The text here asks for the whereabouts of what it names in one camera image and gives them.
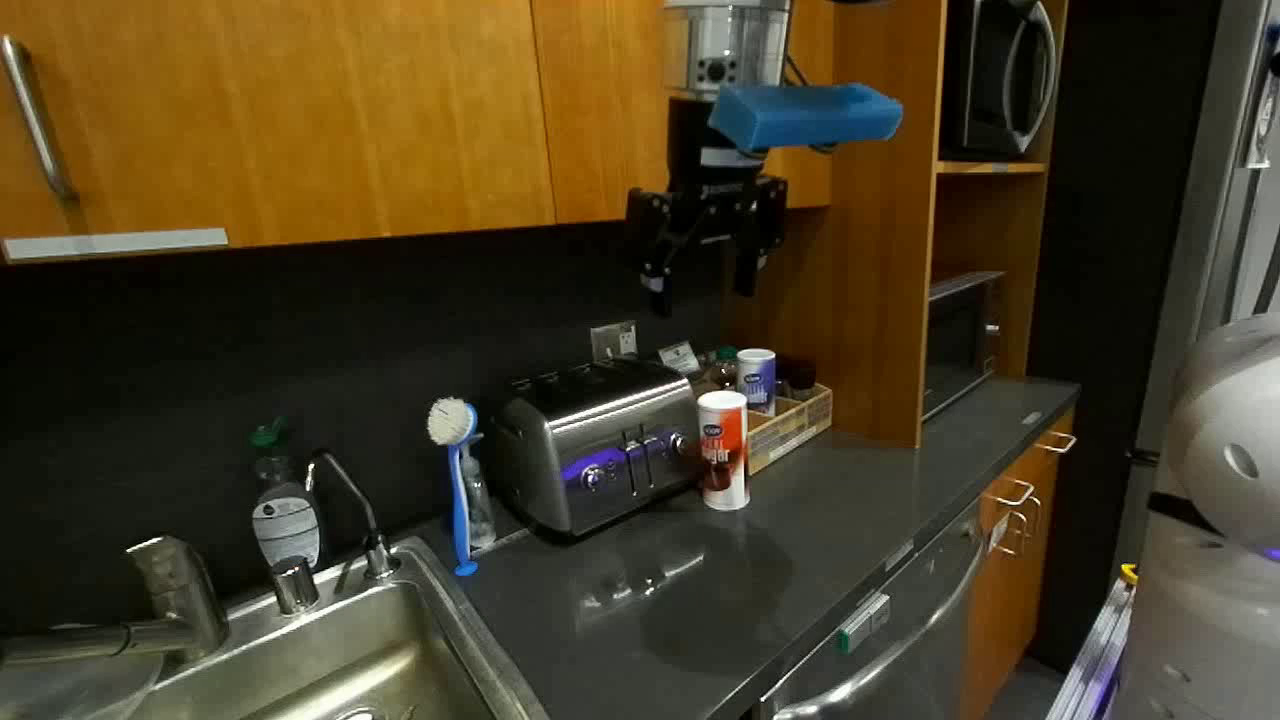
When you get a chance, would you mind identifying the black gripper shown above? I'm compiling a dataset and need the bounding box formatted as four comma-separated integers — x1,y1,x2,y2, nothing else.
625,91,791,319

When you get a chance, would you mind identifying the white red sugar container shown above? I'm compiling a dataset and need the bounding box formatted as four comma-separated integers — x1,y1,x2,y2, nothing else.
695,388,756,516

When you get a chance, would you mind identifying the white blue creamer container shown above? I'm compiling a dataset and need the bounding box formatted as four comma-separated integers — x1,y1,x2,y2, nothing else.
733,343,782,420

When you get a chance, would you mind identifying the wooden condiment box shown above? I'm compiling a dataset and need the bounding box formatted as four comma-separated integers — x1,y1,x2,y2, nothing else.
745,376,838,479

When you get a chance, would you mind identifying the grey power adapter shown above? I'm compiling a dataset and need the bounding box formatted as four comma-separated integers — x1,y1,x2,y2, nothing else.
658,340,704,381

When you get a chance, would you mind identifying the dark jar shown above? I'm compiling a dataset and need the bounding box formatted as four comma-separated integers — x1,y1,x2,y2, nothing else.
704,343,745,396

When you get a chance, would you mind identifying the wooden shelf unit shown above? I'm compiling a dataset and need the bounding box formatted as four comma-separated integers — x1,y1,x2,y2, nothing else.
726,0,1071,453

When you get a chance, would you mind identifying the silver four-slot toaster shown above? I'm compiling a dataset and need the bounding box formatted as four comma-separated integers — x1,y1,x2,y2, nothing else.
491,355,710,545

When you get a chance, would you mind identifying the black toaster oven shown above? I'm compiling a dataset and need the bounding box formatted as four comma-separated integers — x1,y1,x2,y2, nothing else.
923,269,1014,426

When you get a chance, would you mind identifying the blue white dish brush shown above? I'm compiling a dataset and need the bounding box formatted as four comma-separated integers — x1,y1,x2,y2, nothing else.
423,396,489,586

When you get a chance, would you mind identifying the black silver microwave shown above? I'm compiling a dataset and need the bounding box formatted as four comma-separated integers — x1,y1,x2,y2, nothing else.
938,0,1069,163

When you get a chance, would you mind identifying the stainless steel dishwasher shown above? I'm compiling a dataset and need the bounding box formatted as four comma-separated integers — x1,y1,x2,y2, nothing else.
750,492,1000,720

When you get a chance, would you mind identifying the thin curved water tap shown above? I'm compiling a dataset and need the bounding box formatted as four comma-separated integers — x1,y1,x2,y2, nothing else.
299,447,399,600

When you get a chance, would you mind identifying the wooden drawer cabinet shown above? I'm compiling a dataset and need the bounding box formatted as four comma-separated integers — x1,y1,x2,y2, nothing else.
956,403,1083,720

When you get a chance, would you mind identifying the green capped soap bottle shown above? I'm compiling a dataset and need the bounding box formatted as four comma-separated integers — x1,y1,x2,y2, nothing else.
244,416,330,581

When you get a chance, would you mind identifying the stainless steel sink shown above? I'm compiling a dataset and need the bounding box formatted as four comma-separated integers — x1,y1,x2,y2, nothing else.
111,538,553,720

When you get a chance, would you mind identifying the white purple panel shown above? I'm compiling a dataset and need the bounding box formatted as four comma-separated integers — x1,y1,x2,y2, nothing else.
1043,565,1146,720

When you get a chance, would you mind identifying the white under-cabinet strip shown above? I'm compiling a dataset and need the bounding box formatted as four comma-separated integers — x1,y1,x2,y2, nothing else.
0,225,234,269

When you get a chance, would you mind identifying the large grey faucet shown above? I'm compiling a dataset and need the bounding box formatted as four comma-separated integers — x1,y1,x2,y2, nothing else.
0,531,234,678

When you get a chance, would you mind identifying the silver wall outlet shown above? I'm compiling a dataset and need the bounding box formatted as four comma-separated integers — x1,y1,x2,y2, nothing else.
587,319,643,369

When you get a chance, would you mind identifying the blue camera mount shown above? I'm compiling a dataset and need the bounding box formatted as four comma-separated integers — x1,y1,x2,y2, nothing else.
704,80,908,158

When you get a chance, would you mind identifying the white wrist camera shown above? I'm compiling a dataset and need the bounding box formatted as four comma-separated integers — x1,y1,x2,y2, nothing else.
689,52,751,95

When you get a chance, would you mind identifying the silver cabinet door handle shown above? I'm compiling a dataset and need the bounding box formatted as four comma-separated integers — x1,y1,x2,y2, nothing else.
0,31,82,213

